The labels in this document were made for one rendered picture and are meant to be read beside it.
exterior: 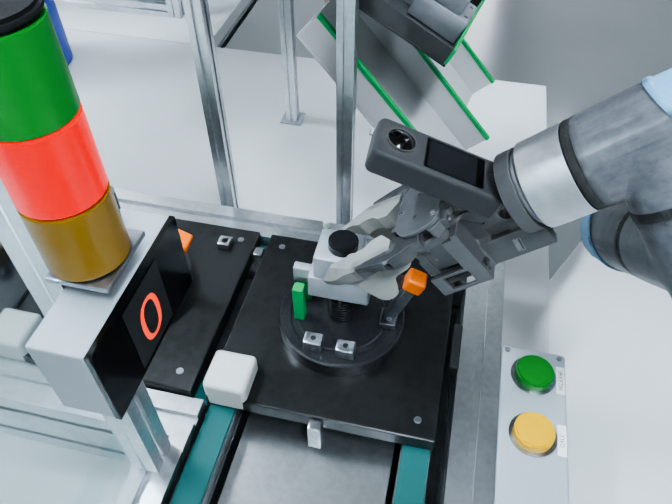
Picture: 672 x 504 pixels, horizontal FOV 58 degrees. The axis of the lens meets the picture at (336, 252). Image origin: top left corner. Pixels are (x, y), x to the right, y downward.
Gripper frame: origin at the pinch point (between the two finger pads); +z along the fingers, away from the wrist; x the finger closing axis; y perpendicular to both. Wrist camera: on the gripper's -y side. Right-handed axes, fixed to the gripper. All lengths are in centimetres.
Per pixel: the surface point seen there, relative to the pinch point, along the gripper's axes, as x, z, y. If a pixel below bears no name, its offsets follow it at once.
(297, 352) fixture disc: -6.1, 8.7, 5.5
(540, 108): 66, -4, 34
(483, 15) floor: 286, 62, 92
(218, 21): 86, 51, -15
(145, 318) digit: -19.6, -1.9, -14.6
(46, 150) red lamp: -20.8, -11.0, -26.0
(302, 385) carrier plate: -8.9, 8.9, 7.6
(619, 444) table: -1.8, -10.4, 39.9
